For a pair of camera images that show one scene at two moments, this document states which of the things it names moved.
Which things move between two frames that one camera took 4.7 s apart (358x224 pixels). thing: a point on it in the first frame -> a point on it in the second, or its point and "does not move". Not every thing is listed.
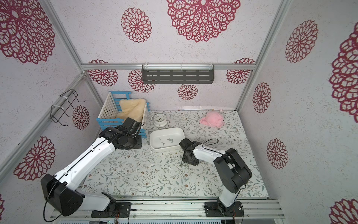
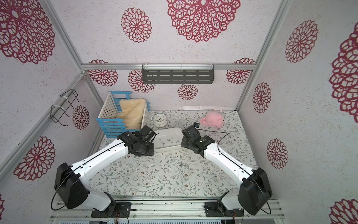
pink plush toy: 213,118 does not move
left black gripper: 138,144 -> 151,152
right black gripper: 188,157 -> 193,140
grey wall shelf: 153,73 does not move
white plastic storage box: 166,137 does not move
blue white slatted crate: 111,108 does not move
